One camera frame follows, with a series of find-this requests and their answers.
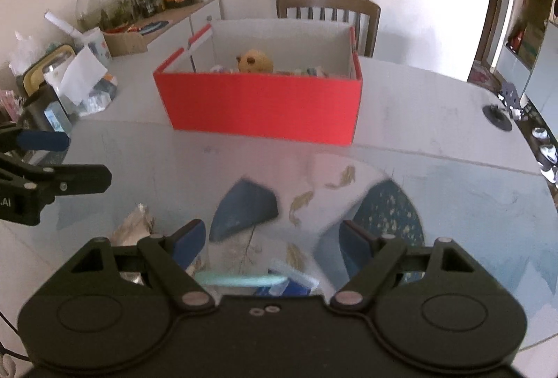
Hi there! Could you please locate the pink printed packet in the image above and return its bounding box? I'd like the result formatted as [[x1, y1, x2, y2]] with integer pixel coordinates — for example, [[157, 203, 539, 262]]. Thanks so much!
[[0, 89, 25, 122]]

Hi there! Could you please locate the blue white packet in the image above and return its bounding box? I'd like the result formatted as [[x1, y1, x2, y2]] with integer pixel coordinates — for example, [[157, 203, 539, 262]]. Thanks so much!
[[255, 258, 321, 297]]

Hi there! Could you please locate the white paper sheet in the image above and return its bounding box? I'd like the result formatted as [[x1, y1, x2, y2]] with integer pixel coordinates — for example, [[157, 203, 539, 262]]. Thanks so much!
[[61, 46, 110, 105]]

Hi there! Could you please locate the cardboard tray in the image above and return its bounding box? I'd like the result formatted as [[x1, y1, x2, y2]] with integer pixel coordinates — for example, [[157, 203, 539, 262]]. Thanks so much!
[[102, 26, 150, 58]]

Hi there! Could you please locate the thin black cable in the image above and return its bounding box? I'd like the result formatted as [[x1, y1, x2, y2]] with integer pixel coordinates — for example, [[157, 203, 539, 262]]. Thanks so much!
[[0, 304, 29, 366]]

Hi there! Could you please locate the red cardboard box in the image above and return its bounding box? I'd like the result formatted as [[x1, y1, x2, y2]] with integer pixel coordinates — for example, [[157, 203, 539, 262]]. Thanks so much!
[[152, 19, 364, 146]]

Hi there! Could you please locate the black round desk grommet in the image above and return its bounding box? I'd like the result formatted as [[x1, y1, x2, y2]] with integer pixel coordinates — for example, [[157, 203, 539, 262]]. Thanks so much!
[[482, 103, 514, 131]]

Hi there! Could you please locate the crumpled clear wrapper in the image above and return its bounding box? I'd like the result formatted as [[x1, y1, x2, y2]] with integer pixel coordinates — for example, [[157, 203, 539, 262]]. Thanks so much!
[[108, 203, 157, 285]]

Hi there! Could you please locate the yellow plush toy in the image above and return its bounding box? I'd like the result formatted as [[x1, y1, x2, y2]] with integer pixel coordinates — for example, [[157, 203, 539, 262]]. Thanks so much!
[[236, 48, 275, 74]]

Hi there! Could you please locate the clear plastic bag of jars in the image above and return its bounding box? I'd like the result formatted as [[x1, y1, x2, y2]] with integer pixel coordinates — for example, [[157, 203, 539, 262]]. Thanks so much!
[[76, 0, 167, 31]]

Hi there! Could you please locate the white wood-topped cabinet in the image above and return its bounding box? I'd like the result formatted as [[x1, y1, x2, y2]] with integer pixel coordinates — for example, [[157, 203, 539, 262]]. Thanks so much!
[[102, 0, 224, 57]]

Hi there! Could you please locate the brown wooden chair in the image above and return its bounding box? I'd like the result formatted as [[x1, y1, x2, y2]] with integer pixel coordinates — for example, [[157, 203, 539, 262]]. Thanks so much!
[[276, 0, 382, 59]]

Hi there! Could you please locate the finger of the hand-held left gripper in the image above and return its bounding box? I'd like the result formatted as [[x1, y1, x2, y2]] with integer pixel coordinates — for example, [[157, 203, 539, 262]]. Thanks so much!
[[0, 156, 113, 206], [0, 126, 71, 153]]

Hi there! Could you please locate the brown cardboard carton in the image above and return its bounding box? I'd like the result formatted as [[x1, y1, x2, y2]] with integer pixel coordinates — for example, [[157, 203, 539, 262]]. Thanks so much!
[[521, 23, 545, 60]]

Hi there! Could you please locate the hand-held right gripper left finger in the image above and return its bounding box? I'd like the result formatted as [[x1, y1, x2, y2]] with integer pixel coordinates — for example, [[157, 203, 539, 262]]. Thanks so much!
[[70, 219, 217, 312]]

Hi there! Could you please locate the teal toothbrush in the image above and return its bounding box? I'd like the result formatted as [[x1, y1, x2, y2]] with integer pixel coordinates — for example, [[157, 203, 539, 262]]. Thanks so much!
[[194, 270, 289, 288]]

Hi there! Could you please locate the rolled white paper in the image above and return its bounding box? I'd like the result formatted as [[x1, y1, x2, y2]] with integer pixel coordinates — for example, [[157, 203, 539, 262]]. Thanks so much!
[[44, 10, 84, 40]]

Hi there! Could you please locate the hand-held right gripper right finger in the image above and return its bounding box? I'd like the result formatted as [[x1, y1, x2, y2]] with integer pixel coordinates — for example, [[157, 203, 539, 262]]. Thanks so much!
[[330, 219, 477, 312]]

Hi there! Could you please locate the clear plastic wrapped packet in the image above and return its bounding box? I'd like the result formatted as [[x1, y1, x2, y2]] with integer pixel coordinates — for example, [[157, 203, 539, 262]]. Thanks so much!
[[77, 72, 118, 116]]

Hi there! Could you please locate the small light blue box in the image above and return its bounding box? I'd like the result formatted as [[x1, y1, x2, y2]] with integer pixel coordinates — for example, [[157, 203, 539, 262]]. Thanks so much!
[[44, 100, 73, 135]]

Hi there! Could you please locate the dark blue tag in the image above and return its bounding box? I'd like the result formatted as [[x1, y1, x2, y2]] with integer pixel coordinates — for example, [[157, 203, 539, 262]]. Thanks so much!
[[499, 83, 523, 109]]

